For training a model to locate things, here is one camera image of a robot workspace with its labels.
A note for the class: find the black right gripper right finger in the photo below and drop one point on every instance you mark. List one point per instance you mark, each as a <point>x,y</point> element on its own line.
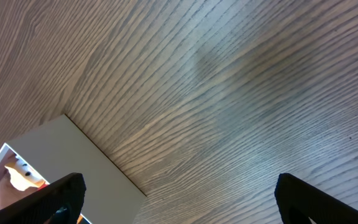
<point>300,202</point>

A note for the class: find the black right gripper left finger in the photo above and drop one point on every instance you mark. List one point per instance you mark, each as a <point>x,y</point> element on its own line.
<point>58,202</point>

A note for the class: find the brown plush toy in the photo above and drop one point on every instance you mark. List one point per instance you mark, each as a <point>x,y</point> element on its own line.
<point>9,194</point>

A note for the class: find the white box pink interior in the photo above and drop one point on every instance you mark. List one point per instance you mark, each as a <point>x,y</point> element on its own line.
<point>58,148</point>

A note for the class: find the white orange plush duck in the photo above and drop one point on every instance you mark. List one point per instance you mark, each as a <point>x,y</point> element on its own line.
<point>23,176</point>

